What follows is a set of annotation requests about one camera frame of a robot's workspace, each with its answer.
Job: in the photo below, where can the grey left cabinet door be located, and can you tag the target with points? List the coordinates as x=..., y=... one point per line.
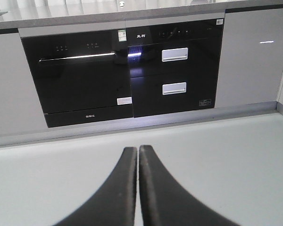
x=20, y=108

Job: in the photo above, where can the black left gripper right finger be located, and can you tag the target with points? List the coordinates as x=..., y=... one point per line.
x=164, y=202

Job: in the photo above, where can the lower silver drawer handle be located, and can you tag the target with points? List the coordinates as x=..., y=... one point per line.
x=174, y=88

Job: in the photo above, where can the grey cabinet door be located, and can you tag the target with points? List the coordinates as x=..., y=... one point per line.
x=20, y=108
x=251, y=62

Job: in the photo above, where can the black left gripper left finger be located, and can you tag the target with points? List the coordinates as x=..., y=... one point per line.
x=114, y=202

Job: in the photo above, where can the silver drawer handle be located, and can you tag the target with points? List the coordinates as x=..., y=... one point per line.
x=174, y=88
x=175, y=54

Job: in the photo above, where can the black built-in disinfection cabinet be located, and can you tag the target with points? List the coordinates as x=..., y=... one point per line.
x=148, y=73

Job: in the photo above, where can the black built-in dishwasher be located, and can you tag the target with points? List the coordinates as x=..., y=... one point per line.
x=80, y=77

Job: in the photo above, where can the upper silver drawer handle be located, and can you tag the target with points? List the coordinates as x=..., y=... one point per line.
x=175, y=54

